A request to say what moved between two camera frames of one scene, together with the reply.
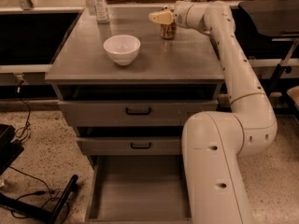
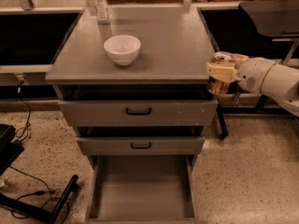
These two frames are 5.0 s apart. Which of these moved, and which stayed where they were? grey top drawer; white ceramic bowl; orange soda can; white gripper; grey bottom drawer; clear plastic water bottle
Moved: white gripper; orange soda can
Stayed: grey top drawer; white ceramic bowl; clear plastic water bottle; grey bottom drawer
